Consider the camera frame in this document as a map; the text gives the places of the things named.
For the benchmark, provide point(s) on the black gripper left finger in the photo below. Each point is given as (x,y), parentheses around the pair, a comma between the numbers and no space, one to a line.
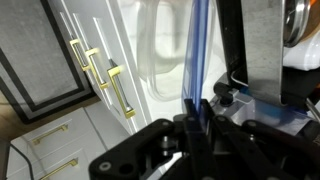
(150,143)

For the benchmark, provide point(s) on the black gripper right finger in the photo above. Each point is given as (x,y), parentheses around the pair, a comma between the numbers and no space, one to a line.
(266,140)

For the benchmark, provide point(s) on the clear plastic bowl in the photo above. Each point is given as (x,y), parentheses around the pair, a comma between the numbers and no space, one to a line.
(156,50)

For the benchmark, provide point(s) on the steel pot lid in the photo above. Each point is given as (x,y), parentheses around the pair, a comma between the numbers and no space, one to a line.
(295,20)

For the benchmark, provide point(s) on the white drawer unit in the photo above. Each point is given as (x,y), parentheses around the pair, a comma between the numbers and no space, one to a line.
(83,140)

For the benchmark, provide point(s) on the white cup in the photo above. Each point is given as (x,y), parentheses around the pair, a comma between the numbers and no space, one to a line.
(303,55)

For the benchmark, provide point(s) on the white kitchen cabinet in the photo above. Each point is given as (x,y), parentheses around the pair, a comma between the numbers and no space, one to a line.
(110,33)

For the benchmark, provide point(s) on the grey rug black border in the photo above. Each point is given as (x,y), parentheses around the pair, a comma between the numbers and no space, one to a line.
(36,50)

